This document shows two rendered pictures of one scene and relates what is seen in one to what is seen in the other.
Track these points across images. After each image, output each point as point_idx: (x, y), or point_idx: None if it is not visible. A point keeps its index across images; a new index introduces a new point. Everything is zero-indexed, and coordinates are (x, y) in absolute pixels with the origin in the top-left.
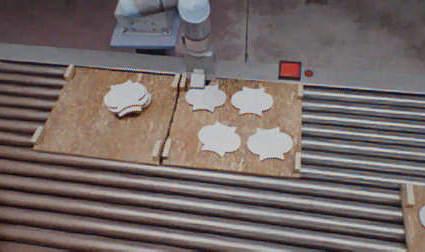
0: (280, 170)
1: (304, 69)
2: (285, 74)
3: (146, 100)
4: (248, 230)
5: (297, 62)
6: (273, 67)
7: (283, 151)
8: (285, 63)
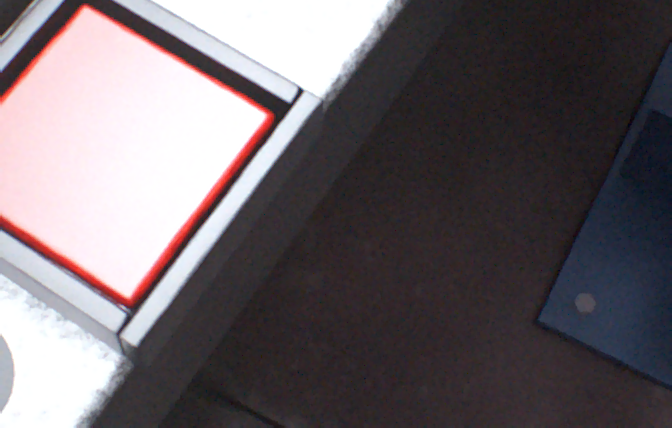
0: None
1: (44, 368)
2: (60, 50)
3: None
4: None
5: (157, 287)
6: (295, 34)
7: None
8: (237, 143)
